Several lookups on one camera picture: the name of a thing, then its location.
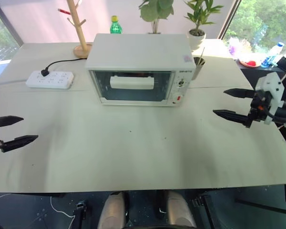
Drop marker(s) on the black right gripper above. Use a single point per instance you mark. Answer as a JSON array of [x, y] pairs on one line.
[[259, 107]]

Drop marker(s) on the plate with red food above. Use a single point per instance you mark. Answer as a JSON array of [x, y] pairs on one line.
[[250, 63]]

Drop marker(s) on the glass oven door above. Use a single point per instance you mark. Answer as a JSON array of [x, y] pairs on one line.
[[133, 94]]

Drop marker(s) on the white toaster oven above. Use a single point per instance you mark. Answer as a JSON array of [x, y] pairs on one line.
[[138, 52]]

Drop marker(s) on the black side table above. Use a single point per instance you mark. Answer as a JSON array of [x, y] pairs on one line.
[[252, 75]]

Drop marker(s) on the grey paper cup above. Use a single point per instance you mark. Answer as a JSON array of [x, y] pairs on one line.
[[198, 70]]

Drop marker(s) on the blue plastic toy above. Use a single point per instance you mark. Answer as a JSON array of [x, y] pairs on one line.
[[269, 61]]

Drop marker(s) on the purple flower bundle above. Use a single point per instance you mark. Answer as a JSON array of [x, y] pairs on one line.
[[238, 46]]

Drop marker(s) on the thin wooden stick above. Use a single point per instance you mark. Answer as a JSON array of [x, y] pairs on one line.
[[202, 55]]

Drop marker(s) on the black box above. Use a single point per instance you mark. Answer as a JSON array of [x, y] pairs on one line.
[[284, 64]]

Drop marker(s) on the white power strip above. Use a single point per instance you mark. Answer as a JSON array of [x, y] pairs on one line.
[[50, 80]]

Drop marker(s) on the clear water bottle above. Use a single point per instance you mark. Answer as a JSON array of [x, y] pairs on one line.
[[276, 50]]

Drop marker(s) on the white plant pot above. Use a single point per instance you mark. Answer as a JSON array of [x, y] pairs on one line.
[[197, 40]]

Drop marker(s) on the pointed-leaf green plant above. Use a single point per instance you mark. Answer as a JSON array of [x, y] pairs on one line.
[[200, 12]]

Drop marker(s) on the wooden branch rack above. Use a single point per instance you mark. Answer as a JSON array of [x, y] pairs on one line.
[[81, 35]]

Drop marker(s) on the silver rounded leg cover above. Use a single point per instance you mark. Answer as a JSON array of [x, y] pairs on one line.
[[180, 212], [112, 212]]

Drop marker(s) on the round-leaf green plant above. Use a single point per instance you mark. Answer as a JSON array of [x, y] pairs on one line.
[[155, 10]]

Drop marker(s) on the red pen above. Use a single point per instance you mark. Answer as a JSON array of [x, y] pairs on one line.
[[63, 11]]

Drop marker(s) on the green plastic bottle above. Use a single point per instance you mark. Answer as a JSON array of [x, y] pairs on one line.
[[116, 27]]

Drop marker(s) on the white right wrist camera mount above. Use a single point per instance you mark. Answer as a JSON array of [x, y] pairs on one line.
[[272, 86]]

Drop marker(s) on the dark window frame post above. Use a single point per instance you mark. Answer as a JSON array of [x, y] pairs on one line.
[[10, 22], [228, 19]]

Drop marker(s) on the black table frame leg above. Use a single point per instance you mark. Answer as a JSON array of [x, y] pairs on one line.
[[203, 210], [79, 214]]

